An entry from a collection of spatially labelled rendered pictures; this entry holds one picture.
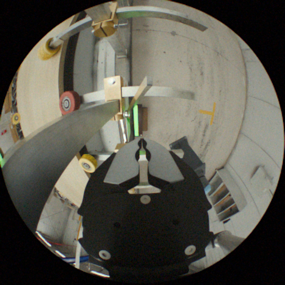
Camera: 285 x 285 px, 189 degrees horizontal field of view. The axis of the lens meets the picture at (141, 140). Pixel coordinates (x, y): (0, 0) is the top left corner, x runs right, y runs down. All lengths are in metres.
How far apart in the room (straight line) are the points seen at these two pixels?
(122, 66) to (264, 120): 2.68
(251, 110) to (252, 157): 1.12
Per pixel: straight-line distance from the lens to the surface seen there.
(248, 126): 2.76
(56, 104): 0.37
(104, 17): 0.26
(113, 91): 0.26
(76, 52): 0.51
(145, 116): 1.07
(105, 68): 0.57
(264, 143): 2.63
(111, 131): 0.57
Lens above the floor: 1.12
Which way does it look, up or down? 61 degrees down
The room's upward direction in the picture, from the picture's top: 178 degrees clockwise
